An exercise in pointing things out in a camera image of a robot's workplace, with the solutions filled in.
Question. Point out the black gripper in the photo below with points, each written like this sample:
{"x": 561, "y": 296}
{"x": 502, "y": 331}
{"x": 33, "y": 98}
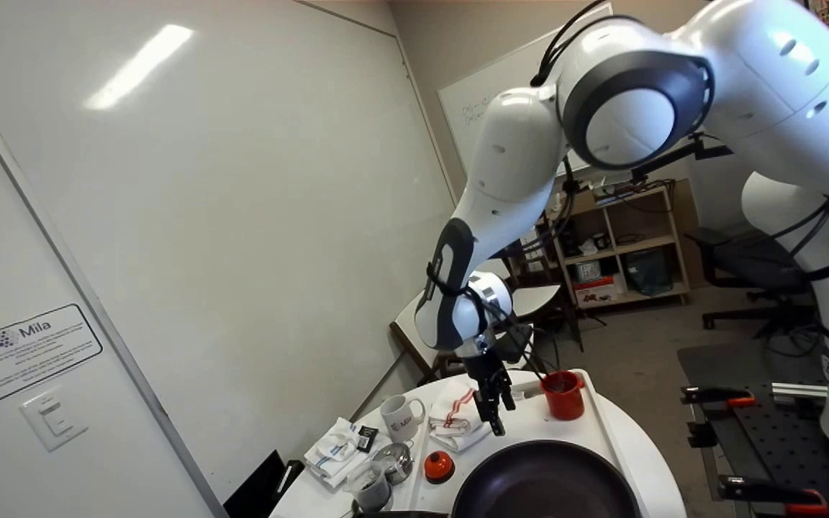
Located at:
{"x": 488, "y": 375}

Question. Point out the black frying pan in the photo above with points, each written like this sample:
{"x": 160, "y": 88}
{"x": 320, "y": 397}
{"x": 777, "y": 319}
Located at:
{"x": 546, "y": 483}

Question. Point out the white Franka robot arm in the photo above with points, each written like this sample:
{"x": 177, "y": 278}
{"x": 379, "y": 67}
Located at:
{"x": 518, "y": 154}

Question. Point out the white towel with red stripes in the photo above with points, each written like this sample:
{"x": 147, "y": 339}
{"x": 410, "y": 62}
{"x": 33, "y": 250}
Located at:
{"x": 453, "y": 420}

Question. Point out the red mug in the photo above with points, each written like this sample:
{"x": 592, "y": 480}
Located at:
{"x": 561, "y": 396}

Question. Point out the small orange round shaker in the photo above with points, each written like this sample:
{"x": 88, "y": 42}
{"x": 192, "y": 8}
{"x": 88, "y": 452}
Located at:
{"x": 438, "y": 467}

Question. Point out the white ceramic mug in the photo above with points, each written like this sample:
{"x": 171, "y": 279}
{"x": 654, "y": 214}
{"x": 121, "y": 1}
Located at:
{"x": 400, "y": 419}

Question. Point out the small metal bowl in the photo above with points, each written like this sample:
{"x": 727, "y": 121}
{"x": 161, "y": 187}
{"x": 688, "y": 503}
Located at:
{"x": 393, "y": 462}

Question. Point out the small grey cup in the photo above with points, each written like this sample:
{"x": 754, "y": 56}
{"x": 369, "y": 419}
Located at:
{"x": 371, "y": 492}

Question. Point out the white round table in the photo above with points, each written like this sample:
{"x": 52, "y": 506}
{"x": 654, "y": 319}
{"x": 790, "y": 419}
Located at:
{"x": 659, "y": 478}

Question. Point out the black bag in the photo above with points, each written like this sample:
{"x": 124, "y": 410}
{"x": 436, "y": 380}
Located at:
{"x": 646, "y": 270}

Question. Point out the small black block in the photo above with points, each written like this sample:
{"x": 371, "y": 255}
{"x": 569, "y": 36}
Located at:
{"x": 702, "y": 436}

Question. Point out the black orange bar clamp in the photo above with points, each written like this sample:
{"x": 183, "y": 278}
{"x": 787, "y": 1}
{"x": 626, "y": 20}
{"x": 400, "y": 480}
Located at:
{"x": 760, "y": 489}
{"x": 713, "y": 396}

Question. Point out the wooden shelf unit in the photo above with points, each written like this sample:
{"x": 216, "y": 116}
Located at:
{"x": 626, "y": 240}

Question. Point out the black perforated robot table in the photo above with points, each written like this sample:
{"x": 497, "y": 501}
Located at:
{"x": 777, "y": 442}

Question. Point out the black office chair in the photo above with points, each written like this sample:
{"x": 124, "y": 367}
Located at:
{"x": 749, "y": 262}

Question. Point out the silver metal bar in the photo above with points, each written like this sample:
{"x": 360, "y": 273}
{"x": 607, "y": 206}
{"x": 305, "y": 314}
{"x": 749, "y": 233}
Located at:
{"x": 799, "y": 388}

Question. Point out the black box at wall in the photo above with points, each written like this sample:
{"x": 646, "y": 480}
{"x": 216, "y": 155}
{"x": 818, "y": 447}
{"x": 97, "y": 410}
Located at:
{"x": 261, "y": 489}

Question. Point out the wall whiteboard with writing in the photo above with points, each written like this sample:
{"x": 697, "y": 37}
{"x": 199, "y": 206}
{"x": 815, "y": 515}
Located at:
{"x": 459, "y": 124}

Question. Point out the large white wall board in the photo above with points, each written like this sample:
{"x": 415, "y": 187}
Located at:
{"x": 243, "y": 240}

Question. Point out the white light switch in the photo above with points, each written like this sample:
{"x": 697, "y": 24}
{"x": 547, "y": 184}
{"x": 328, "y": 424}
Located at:
{"x": 52, "y": 419}

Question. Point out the white wall sign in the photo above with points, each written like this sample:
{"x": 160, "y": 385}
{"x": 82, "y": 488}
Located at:
{"x": 27, "y": 352}

